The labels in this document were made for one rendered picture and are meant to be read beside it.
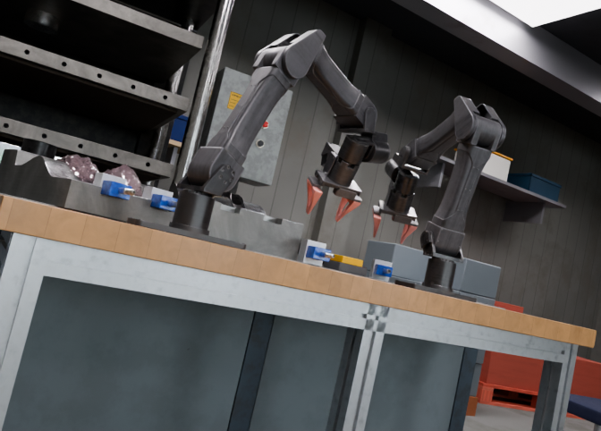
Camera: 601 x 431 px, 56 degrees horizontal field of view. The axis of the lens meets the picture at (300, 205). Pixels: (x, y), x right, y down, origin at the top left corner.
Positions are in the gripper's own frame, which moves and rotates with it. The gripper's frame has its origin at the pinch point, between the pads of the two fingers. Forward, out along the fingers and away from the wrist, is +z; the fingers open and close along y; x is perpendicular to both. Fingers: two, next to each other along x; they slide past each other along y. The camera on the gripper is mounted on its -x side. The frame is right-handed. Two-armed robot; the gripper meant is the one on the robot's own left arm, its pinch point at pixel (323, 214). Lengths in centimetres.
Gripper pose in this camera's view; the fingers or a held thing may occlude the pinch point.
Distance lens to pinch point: 134.1
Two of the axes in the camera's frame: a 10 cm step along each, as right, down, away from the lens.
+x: 2.4, 4.7, -8.5
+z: -3.8, 8.5, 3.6
